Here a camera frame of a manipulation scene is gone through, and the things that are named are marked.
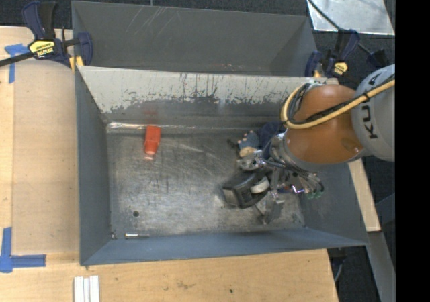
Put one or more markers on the small metal bolt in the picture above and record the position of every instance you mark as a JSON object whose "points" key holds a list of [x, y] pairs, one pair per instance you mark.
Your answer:
{"points": [[136, 235]]}

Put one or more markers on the dark grey tape dispenser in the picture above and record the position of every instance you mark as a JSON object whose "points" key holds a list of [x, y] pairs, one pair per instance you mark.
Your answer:
{"points": [[243, 190]]}

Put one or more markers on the red plastic bottle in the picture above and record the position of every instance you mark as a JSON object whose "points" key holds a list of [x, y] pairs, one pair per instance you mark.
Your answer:
{"points": [[152, 139]]}

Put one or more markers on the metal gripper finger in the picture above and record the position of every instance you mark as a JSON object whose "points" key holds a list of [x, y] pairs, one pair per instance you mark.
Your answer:
{"points": [[272, 208], [250, 160]]}

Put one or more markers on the grey metal bin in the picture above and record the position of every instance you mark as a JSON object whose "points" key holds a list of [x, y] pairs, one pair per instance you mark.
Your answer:
{"points": [[174, 176]]}

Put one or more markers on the dark blue fabric toy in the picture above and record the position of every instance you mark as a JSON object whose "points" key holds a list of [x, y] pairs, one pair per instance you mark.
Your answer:
{"points": [[250, 138]]}

